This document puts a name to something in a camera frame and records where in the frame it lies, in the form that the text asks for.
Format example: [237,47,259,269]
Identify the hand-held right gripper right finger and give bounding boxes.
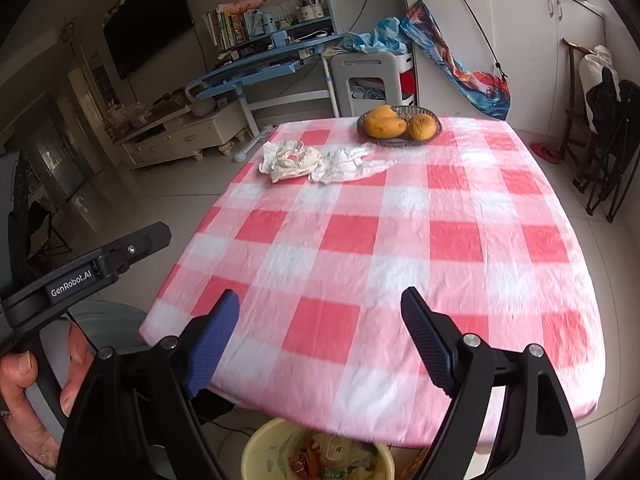
[400,286,586,480]

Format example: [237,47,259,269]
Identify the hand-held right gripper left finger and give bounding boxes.
[55,289,241,480]

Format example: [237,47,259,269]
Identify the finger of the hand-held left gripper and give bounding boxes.
[95,222,172,281]

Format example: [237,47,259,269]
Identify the yellow plastic bucket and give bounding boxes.
[241,417,396,480]

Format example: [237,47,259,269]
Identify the person's left hand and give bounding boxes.
[0,321,97,472]

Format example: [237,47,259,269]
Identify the grey round bin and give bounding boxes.
[65,300,148,361]

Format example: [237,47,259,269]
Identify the white television cabinet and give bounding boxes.
[112,102,251,171]

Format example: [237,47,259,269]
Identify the pink checked tablecloth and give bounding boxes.
[139,116,601,453]

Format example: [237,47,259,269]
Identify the crumpled plastic bags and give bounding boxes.
[102,102,151,131]

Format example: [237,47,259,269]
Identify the pink kettlebell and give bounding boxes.
[185,85,221,118]

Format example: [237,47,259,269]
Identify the crumpled white paper wrapper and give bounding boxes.
[258,140,323,183]

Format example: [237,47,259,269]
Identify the blue study desk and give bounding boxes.
[185,0,351,136]

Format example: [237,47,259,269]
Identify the crumpled clear plastic wrapper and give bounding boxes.
[310,145,398,184]

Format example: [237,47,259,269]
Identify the dark wicker basket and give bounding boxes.
[356,105,443,148]

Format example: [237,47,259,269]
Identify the small yellow mango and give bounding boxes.
[408,113,435,141]

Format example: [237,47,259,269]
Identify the black television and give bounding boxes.
[102,0,195,81]

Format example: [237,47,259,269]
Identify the large yellow mango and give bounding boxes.
[363,105,408,138]

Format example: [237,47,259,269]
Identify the red slipper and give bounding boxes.
[530,142,563,163]

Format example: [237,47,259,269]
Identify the row of books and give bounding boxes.
[202,5,251,53]

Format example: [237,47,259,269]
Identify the dark wooden chair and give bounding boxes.
[560,37,640,223]

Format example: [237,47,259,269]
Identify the colourful printed bag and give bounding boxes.
[400,0,512,121]

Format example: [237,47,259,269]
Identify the white plastic stool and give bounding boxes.
[329,51,401,118]

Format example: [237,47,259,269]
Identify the white pen holder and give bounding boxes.
[296,0,326,23]

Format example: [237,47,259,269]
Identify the blue plastic bag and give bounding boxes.
[345,17,408,56]

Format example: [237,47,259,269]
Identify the black and white cloth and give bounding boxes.
[579,45,640,133]

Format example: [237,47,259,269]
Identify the bundle of white cables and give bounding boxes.
[350,85,384,104]

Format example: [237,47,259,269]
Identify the white wall cabinets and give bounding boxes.
[395,0,608,136]

